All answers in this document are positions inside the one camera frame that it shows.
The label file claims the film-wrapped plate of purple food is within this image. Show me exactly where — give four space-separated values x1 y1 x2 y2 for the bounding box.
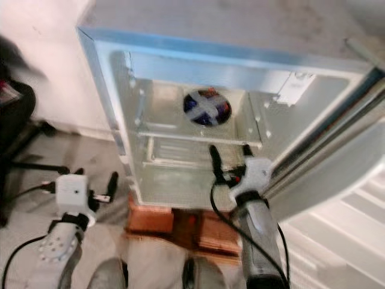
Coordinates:
182 89 233 129

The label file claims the clear fridge shelf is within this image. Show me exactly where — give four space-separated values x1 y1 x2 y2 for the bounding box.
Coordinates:
137 123 262 149

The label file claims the clear fridge crisper drawer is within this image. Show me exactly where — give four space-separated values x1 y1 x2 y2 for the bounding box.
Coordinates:
132 146 241 208

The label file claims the white fridge thermostat box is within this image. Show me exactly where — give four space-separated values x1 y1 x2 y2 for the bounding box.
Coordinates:
276 72 316 107

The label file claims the white fridge door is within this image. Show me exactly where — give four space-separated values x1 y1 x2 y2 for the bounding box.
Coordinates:
263 36 385 289

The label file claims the white fridge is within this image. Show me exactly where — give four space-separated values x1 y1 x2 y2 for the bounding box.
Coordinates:
75 0 385 211

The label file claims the grey left robot leg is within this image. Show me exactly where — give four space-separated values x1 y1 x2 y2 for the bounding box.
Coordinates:
92 259 128 289

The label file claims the grey robot leg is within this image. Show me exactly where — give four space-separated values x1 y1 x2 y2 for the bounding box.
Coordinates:
182 257 236 289
92 259 128 289

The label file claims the black office chair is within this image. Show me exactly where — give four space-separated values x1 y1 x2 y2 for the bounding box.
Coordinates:
0 36 65 228

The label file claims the grey right robot leg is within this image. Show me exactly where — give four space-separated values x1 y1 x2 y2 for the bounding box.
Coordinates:
182 257 236 289

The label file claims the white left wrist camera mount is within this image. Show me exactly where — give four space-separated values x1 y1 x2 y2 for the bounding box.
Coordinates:
55 174 93 218

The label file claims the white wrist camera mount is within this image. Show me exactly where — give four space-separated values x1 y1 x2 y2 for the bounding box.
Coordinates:
240 157 273 194
55 174 93 218

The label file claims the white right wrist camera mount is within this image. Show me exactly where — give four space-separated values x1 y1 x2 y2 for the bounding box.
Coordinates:
240 157 273 194

